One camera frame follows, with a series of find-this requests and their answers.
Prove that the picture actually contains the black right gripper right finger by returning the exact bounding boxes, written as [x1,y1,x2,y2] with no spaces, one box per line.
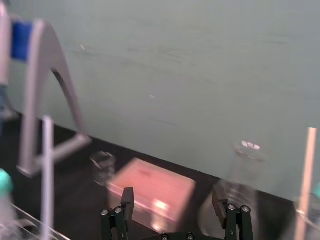
[211,184,254,240]

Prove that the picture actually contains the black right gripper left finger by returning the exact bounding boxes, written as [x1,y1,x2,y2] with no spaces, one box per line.
[100,186,136,240]

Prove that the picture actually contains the clear glass stirring rod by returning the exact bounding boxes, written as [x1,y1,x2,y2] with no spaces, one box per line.
[40,115,55,240]

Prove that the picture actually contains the pale glass rod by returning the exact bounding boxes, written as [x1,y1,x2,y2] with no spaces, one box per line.
[293,127,318,240]

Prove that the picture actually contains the pink pipette tip box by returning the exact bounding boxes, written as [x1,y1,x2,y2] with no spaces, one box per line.
[106,157,197,232]

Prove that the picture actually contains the clear glass conical flask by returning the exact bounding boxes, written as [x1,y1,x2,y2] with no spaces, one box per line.
[197,139,266,236]

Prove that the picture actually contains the small clear glass beaker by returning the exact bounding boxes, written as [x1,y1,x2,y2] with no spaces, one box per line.
[89,150,117,186]

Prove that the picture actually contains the black table cloth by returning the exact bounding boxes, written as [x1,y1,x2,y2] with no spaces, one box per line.
[0,116,320,240]

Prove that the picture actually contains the clear acrylic rack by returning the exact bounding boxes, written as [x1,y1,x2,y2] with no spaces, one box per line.
[0,202,66,240]

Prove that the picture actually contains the grey arched pipette stand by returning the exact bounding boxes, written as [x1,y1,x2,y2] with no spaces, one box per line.
[16,19,93,179]

